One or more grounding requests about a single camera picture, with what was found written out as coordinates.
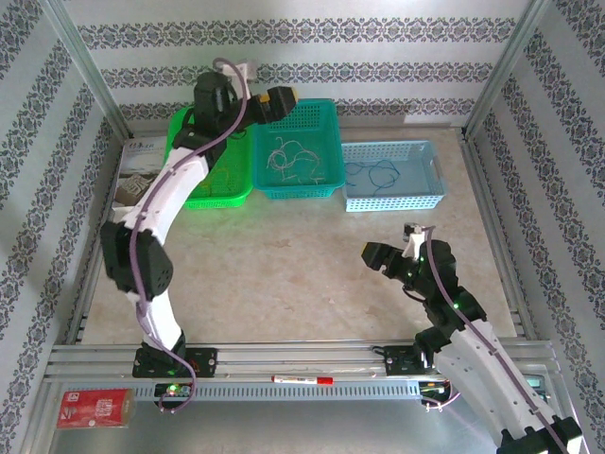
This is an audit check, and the pile of rubber bands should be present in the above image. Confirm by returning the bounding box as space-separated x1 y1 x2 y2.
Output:
267 136 303 183

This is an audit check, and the thin white cable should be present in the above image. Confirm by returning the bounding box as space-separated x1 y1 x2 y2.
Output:
283 139 328 186

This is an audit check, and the thin blue cable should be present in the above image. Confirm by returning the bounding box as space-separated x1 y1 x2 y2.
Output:
343 160 402 186
368 165 399 196

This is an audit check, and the green plastic basket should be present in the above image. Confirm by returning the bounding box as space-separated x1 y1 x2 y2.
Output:
159 106 255 210

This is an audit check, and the light blue plastic basket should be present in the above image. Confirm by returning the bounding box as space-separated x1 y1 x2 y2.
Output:
339 139 450 212

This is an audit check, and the teal plastic basket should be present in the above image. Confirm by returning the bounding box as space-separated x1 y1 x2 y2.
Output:
251 97 345 200

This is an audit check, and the white booklet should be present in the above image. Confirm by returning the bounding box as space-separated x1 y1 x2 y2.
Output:
112 135 167 212

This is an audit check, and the small circuit board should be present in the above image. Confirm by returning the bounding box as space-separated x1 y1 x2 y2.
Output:
154 382 193 401
419 380 453 397

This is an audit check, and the red and white marker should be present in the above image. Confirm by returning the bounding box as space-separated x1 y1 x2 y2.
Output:
271 374 335 385

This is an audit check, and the red cardboard box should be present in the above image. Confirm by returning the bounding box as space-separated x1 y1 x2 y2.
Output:
56 388 136 430

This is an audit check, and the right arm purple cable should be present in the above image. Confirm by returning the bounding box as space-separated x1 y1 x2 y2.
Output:
420 225 568 454

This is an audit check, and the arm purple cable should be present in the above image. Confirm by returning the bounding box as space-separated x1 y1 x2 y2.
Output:
420 225 568 454
133 57 250 415

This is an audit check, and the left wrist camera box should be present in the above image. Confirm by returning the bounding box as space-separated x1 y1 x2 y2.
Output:
221 60 258 79

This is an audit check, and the aluminium side rail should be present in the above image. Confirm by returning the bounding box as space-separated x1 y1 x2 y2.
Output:
63 134 131 345
458 131 539 341

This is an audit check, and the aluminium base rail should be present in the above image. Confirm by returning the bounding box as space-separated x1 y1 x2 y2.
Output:
44 342 559 382

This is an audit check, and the aluminium frame post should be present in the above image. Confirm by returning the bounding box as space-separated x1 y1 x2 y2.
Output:
41 0 132 139
461 0 554 141

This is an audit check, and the grey slotted cable duct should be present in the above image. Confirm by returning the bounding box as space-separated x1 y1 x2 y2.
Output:
134 381 422 402

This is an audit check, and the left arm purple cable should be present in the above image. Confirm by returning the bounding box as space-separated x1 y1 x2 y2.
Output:
133 57 250 415

